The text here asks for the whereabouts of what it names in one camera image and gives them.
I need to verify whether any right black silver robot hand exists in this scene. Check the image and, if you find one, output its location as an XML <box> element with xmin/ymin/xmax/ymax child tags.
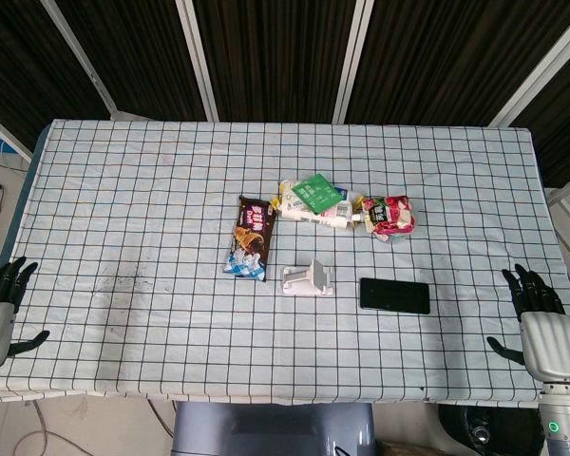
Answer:
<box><xmin>486</xmin><ymin>263</ymin><xmax>570</xmax><ymax>384</ymax></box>

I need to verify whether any black smartphone teal edge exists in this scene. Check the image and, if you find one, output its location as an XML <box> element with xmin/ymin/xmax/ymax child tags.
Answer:
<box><xmin>359</xmin><ymin>277</ymin><xmax>431</xmax><ymax>315</ymax></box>

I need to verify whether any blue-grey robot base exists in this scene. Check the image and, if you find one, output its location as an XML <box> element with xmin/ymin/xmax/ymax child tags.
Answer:
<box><xmin>170</xmin><ymin>402</ymin><xmax>376</xmax><ymax>456</ymax></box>

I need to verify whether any white phone stand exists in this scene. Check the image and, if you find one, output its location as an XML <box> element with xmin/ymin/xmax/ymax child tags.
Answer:
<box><xmin>279</xmin><ymin>257</ymin><xmax>336</xmax><ymax>298</ymax></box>

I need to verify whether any blue checkered tablecloth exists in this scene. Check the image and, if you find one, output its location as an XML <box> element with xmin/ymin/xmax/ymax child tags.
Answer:
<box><xmin>0</xmin><ymin>118</ymin><xmax>570</xmax><ymax>408</ymax></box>

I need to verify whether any red crumpled snack pouch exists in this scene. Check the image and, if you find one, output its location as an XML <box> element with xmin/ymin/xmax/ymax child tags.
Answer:
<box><xmin>360</xmin><ymin>195</ymin><xmax>417</xmax><ymax>243</ymax></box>

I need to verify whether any white tube with barcode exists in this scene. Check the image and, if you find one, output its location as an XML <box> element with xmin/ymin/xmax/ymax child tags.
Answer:
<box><xmin>278</xmin><ymin>189</ymin><xmax>366</xmax><ymax>231</ymax></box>

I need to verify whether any brown chocolate ice cream packet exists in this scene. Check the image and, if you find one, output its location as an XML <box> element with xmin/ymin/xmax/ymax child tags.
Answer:
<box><xmin>222</xmin><ymin>195</ymin><xmax>279</xmax><ymax>283</ymax></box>

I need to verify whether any green sachet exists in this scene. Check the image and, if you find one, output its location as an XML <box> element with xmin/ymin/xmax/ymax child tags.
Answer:
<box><xmin>292</xmin><ymin>173</ymin><xmax>343</xmax><ymax>214</ymax></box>

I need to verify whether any yellow white packet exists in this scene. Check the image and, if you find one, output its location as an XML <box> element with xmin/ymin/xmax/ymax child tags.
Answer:
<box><xmin>277</xmin><ymin>179</ymin><xmax>310</xmax><ymax>210</ymax></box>

